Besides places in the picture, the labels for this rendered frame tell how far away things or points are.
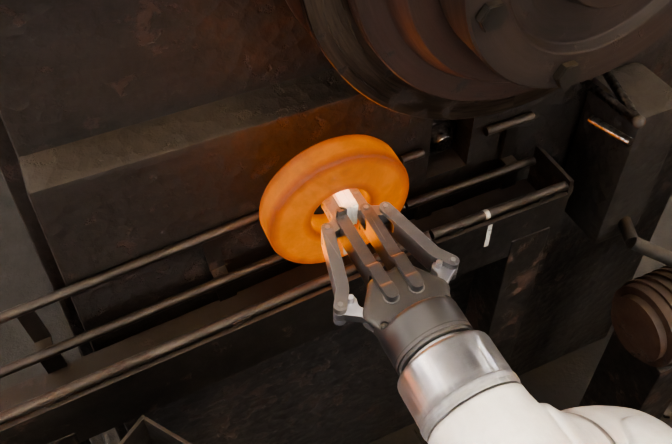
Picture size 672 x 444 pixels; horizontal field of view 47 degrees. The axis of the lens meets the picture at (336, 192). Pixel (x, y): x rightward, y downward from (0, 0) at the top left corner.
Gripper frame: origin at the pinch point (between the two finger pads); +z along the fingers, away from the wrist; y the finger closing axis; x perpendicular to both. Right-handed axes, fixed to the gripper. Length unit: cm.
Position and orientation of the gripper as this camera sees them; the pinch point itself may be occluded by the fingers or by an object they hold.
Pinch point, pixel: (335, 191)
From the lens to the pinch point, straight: 77.0
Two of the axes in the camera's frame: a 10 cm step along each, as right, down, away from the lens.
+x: 0.2, -6.5, -7.6
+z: -4.3, -6.9, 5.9
